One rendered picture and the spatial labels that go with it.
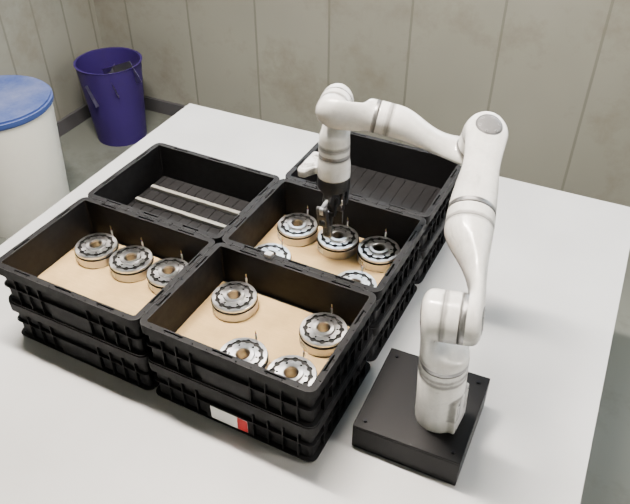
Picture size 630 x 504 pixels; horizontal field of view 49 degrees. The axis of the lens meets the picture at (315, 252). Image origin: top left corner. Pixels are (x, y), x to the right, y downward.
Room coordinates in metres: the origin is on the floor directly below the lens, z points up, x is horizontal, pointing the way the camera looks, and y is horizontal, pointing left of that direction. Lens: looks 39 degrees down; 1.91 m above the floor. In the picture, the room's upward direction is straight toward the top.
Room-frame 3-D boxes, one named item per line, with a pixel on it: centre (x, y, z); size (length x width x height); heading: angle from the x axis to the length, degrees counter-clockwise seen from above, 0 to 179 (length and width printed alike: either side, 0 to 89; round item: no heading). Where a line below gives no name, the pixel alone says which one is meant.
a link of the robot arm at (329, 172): (1.33, -0.03, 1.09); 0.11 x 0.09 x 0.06; 64
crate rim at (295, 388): (1.02, 0.11, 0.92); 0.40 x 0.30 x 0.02; 63
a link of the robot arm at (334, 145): (1.33, -0.04, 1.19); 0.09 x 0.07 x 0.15; 167
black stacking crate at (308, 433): (1.02, 0.11, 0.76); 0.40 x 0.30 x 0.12; 63
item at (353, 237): (1.35, -0.06, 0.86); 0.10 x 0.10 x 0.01
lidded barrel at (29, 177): (2.64, 1.35, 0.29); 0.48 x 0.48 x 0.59
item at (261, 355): (0.96, 0.15, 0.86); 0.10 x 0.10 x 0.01
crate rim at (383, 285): (1.29, -0.03, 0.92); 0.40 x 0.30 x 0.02; 63
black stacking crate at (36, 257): (1.20, 0.47, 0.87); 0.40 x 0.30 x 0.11; 63
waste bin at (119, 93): (3.38, 1.05, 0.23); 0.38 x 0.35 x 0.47; 65
